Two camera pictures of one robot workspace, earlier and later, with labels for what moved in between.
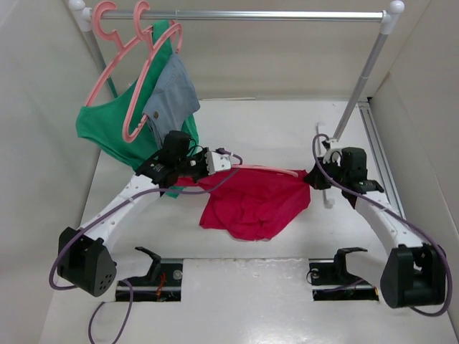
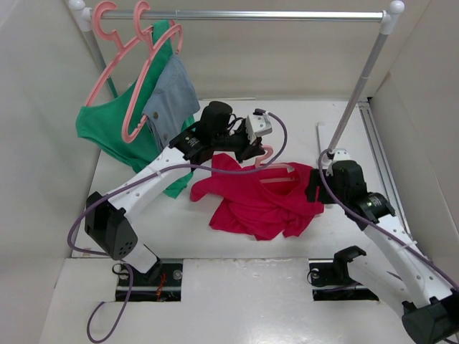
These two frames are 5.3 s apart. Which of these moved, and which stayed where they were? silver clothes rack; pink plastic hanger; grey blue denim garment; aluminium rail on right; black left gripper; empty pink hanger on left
Moved: pink plastic hanger; black left gripper
Stayed: aluminium rail on right; silver clothes rack; empty pink hanger on left; grey blue denim garment
